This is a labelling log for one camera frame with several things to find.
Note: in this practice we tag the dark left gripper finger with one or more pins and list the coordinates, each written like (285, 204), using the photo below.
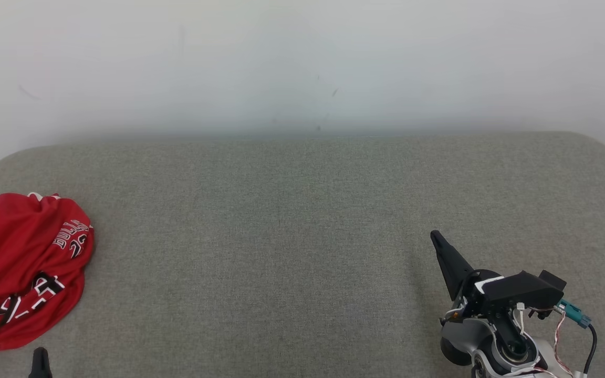
(40, 365)

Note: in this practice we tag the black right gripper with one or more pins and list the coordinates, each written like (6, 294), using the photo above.
(518, 291)

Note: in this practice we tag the red Bulls shorts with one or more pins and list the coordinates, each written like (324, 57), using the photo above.
(13, 236)

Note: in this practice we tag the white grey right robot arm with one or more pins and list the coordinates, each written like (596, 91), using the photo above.
(465, 341)

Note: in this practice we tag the grey fabric sofa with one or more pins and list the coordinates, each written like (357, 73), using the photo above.
(281, 262)

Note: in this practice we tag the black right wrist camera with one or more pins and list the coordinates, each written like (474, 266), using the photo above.
(553, 281)

